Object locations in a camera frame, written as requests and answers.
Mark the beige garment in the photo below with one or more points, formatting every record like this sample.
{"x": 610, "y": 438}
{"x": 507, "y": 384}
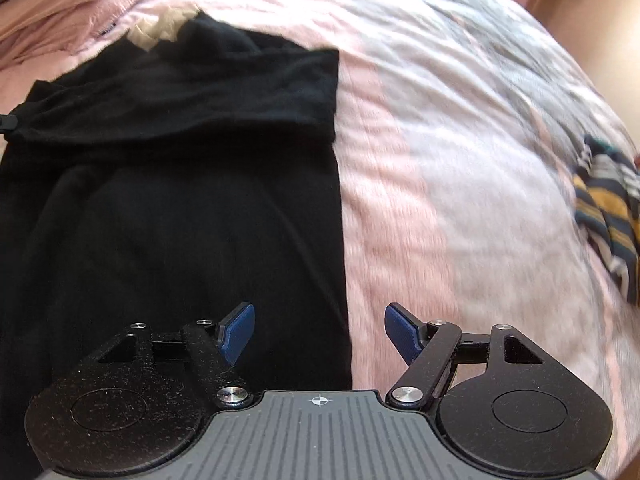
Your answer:
{"x": 160, "y": 27}

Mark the black garment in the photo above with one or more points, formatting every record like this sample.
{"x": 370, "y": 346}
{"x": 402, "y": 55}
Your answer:
{"x": 175, "y": 200}

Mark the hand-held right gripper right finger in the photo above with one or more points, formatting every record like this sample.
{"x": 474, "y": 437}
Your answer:
{"x": 402, "y": 332}

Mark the striped garment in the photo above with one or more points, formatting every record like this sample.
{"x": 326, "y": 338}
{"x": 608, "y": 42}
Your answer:
{"x": 610, "y": 210}

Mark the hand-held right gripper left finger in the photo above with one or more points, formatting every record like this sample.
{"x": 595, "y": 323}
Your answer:
{"x": 239, "y": 332}

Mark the pink folded blanket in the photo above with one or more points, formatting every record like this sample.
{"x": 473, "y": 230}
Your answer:
{"x": 65, "y": 5}

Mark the pink and grey bed blanket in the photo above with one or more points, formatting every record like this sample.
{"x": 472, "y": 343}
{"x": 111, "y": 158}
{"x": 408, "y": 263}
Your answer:
{"x": 450, "y": 160}

